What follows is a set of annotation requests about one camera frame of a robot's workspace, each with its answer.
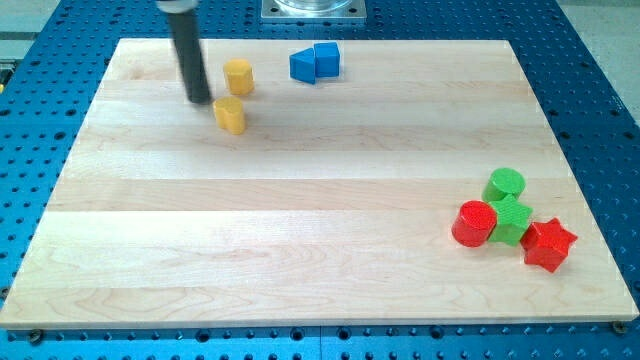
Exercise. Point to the silver pusher mount collar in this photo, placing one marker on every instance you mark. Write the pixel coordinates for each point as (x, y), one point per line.
(176, 6)

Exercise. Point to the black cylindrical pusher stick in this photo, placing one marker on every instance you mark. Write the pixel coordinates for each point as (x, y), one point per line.
(186, 39)

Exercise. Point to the yellow heart block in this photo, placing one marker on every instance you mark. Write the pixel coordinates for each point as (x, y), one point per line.
(229, 114)

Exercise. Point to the yellow hexagon block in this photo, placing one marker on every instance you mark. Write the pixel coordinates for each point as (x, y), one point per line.
(238, 75)

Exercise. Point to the blue triangle block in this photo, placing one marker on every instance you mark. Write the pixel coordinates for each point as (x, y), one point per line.
(302, 66)

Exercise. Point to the blue cube block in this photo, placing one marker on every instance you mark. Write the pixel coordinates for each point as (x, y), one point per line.
(327, 59)

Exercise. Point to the light wooden board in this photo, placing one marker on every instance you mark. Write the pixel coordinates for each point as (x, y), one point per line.
(334, 207)

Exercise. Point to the board clamp screw left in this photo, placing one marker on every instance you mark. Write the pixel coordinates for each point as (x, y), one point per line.
(35, 336)

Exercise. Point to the red cylinder block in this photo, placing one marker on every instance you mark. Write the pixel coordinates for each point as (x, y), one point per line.
(474, 223)

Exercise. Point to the green cylinder block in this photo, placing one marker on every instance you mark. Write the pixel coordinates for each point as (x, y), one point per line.
(503, 182)

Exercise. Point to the green star block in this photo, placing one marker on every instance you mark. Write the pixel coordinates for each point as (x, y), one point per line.
(512, 221)

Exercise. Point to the red star block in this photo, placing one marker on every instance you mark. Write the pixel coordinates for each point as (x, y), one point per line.
(547, 244)

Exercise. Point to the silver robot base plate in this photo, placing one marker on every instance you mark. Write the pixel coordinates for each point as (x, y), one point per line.
(313, 10)

